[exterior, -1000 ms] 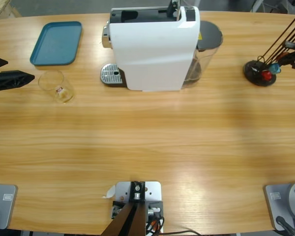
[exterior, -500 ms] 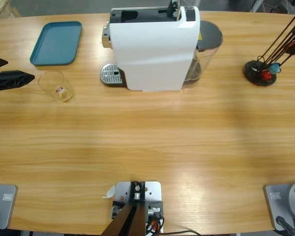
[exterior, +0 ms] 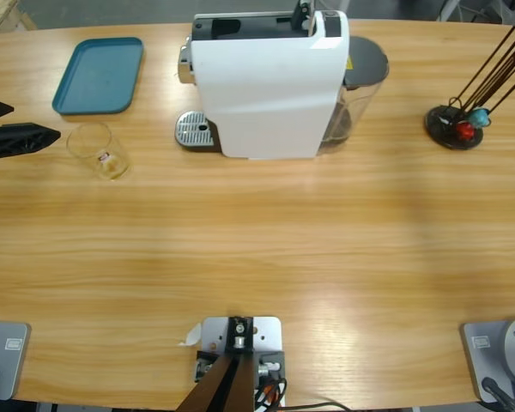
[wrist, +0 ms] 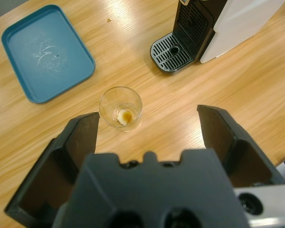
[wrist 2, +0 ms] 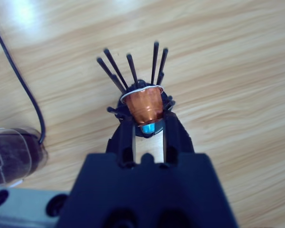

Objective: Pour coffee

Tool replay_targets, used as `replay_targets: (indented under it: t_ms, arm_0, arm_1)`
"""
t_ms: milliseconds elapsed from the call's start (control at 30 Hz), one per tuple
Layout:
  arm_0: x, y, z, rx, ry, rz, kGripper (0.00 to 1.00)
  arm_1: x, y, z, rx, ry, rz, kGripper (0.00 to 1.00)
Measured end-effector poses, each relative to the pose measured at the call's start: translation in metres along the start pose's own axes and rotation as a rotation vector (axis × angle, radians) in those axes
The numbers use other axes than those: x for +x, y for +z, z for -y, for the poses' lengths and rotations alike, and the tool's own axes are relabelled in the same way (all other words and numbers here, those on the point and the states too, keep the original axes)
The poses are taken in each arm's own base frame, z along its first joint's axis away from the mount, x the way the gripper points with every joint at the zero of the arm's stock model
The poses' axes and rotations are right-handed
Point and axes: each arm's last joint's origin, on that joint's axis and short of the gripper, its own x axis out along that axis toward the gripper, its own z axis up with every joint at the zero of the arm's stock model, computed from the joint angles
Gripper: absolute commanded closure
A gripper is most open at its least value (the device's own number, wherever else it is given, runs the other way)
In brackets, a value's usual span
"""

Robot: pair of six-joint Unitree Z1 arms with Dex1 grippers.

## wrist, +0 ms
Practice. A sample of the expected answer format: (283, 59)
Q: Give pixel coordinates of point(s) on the metal drip tray grate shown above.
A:
(168, 54)

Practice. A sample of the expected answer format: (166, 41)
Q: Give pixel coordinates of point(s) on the teal plastic tray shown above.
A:
(50, 54)

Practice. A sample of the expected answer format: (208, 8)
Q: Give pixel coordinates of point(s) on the clear drinking glass red label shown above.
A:
(121, 107)

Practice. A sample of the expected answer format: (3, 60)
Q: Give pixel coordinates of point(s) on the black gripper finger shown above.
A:
(242, 159)
(54, 171)

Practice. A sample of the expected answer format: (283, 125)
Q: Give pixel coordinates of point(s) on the white capsule coffee machine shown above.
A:
(240, 23)

